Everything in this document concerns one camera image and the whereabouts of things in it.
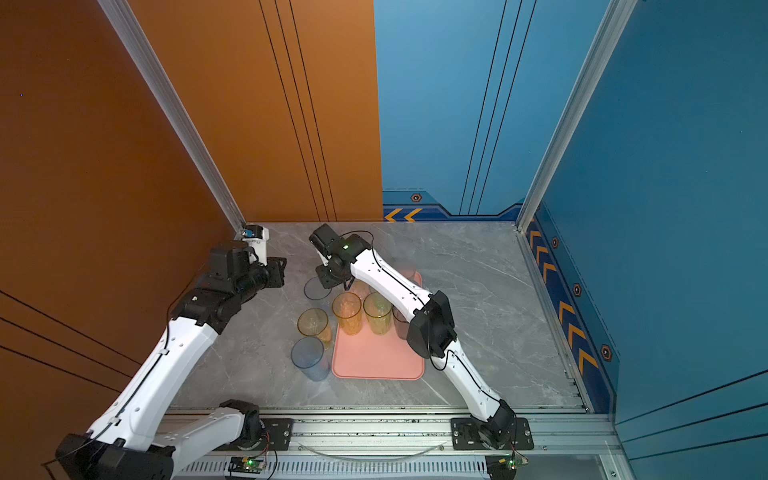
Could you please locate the aluminium corner post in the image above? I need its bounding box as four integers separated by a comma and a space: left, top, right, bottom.
98, 0, 246, 237
516, 0, 637, 234

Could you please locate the right green circuit board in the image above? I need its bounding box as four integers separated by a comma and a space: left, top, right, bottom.
485, 453, 529, 480

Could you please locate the aluminium front rail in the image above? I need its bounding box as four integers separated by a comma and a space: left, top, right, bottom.
178, 407, 634, 479

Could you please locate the left aluminium corner post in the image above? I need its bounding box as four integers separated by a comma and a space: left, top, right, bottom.
98, 0, 246, 237

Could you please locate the tall green glass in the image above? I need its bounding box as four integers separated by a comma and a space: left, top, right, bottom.
363, 292, 393, 335

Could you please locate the tall blue glass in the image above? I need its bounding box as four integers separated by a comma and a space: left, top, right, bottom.
290, 337, 330, 382

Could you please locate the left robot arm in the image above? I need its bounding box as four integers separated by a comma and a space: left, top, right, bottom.
54, 239, 287, 479

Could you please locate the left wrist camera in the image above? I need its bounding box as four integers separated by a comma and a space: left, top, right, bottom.
241, 224, 269, 266

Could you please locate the pale pink clear glass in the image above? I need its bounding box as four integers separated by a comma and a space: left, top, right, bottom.
397, 261, 417, 282

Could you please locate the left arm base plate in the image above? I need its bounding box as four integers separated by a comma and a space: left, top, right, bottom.
215, 418, 294, 452

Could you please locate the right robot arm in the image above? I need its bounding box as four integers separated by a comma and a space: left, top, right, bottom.
309, 224, 517, 450

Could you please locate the smoky grey glass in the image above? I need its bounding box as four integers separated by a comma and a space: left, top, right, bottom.
393, 308, 410, 340

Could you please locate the amber orange glass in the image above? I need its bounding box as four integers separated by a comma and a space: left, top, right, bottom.
297, 308, 333, 350

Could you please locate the left green circuit board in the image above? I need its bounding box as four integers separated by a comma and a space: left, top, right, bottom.
227, 456, 268, 476

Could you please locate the tall yellow glass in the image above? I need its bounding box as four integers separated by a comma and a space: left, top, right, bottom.
332, 292, 363, 336

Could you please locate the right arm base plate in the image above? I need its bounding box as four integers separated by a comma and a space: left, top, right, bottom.
450, 417, 535, 451

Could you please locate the pink plastic tray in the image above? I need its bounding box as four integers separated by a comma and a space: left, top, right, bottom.
332, 280, 425, 381

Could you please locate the blue short glass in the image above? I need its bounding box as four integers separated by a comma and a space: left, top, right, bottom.
303, 277, 333, 302

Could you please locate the green circuit board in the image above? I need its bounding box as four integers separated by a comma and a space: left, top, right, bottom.
485, 453, 529, 480
227, 456, 268, 476

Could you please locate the right aluminium corner post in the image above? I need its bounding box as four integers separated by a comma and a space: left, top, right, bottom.
516, 0, 637, 234

